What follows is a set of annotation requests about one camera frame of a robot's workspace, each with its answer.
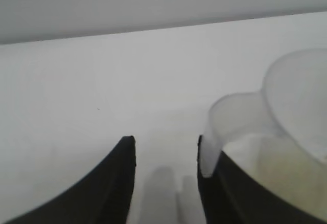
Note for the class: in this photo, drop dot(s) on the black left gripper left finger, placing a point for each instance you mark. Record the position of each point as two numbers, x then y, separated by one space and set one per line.
102 188

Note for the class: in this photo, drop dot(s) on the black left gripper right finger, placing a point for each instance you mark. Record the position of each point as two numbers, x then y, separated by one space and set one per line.
230 203

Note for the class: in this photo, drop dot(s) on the translucent plastic measuring cup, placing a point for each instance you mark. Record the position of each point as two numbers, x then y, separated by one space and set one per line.
293 94

